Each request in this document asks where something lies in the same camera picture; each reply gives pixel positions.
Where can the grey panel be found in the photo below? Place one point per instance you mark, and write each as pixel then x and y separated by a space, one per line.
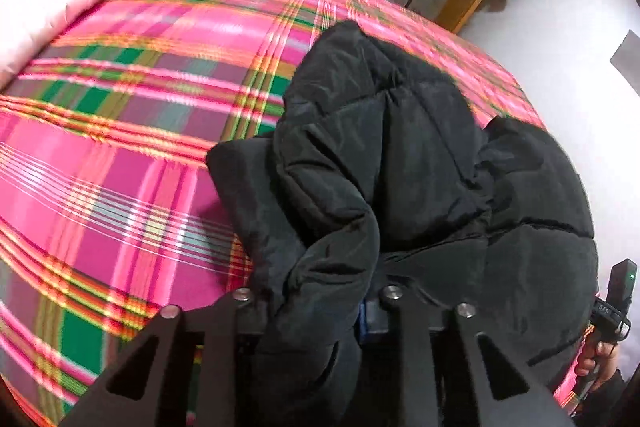
pixel 627 62

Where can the black puffer jacket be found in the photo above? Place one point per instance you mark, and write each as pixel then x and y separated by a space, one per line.
pixel 425 167

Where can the person's right hand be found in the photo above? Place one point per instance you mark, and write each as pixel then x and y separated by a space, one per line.
pixel 602 362

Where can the person's right forearm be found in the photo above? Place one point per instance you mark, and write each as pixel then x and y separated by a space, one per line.
pixel 607 402

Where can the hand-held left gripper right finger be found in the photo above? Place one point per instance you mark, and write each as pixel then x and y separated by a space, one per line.
pixel 370 319

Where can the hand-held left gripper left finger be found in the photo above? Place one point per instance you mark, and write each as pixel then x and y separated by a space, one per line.
pixel 245 313

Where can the pink plaid bed sheet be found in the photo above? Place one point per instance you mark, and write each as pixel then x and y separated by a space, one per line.
pixel 125 157

